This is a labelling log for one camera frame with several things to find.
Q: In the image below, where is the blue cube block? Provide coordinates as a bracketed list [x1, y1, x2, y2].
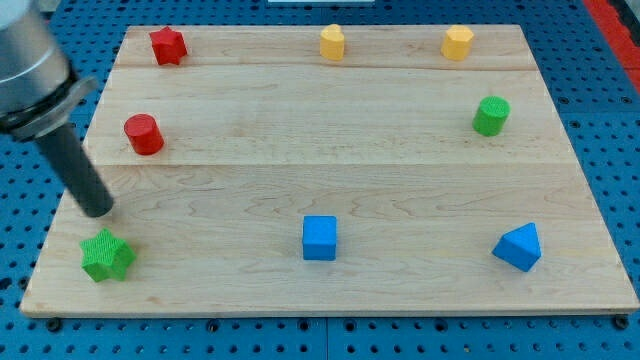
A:
[302, 215, 337, 261]

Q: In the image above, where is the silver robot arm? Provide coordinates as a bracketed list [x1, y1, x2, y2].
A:
[1, 0, 98, 141]

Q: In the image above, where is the green star block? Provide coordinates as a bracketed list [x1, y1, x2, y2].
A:
[80, 228, 137, 282]

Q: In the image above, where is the wooden board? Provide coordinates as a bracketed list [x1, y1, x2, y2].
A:
[20, 25, 639, 318]

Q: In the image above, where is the green cylinder block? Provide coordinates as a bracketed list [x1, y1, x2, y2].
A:
[472, 96, 511, 137]

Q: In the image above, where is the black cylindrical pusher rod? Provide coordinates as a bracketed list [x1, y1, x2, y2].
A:
[35, 123, 114, 218]

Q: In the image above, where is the yellow heart block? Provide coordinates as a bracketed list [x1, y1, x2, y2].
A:
[319, 24, 345, 61]

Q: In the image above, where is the red cylinder block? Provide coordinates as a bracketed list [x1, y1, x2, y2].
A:
[124, 113, 164, 156]

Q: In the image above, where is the red star block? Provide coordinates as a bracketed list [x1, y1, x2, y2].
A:
[149, 26, 188, 65]

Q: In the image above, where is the blue triangular prism block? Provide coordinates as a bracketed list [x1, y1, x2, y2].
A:
[492, 222, 542, 272]

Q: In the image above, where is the yellow hexagon block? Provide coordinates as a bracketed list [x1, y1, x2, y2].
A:
[440, 25, 474, 61]

